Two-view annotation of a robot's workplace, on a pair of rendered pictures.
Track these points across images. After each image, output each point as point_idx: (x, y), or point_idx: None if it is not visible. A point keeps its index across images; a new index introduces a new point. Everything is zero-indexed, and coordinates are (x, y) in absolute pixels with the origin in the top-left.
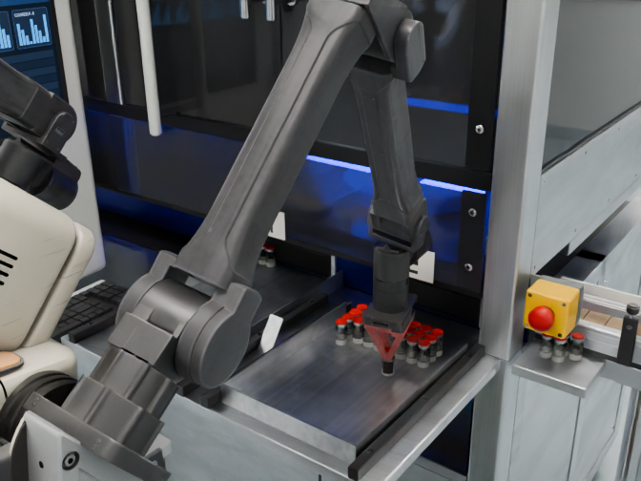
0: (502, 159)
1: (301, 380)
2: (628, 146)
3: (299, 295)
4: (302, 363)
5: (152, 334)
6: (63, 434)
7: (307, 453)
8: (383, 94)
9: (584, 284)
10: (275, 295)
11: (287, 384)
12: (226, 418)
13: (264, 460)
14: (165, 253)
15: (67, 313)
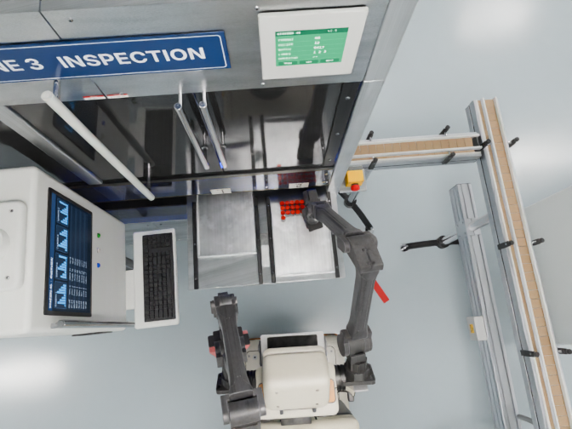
0: (340, 163)
1: (288, 248)
2: None
3: (243, 201)
4: (281, 240)
5: (360, 357)
6: (368, 389)
7: (318, 277)
8: None
9: None
10: (235, 208)
11: (286, 254)
12: (283, 282)
13: None
14: (346, 338)
15: (157, 267)
